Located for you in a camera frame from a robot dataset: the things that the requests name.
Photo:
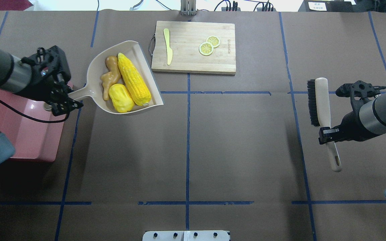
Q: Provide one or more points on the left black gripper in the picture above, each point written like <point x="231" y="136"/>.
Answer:
<point x="38" y="89"/>

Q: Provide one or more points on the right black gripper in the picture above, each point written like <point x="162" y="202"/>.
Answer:
<point x="351" y="123"/>

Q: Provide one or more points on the beige hand brush black bristles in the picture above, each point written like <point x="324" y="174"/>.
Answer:
<point x="320" y="117"/>

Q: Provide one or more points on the tan toy ginger root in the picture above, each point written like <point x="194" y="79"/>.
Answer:
<point x="111" y="77"/>

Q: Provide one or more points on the yellow toy potato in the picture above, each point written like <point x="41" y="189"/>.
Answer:
<point x="121" y="98"/>

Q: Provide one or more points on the yellow toy corn cob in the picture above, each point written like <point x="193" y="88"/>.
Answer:
<point x="133" y="80"/>

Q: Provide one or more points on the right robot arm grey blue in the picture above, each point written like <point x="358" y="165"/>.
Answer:
<point x="367" y="119"/>

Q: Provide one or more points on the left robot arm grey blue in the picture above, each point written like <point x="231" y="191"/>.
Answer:
<point x="14" y="78"/>

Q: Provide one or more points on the pink plastic bin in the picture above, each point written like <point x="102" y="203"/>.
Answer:
<point x="33" y="141"/>

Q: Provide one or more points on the yellow-green plastic knife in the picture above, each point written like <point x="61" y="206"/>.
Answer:
<point x="169" y="50"/>

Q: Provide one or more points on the lemon slice upper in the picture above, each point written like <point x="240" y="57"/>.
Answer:
<point x="213" y="40"/>

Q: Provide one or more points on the bamboo cutting board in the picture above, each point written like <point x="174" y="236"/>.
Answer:
<point x="185" y="40"/>

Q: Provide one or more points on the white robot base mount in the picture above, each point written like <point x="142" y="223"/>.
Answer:
<point x="187" y="235"/>

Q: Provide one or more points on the aluminium frame post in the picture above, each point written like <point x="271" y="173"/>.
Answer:
<point x="188" y="7"/>

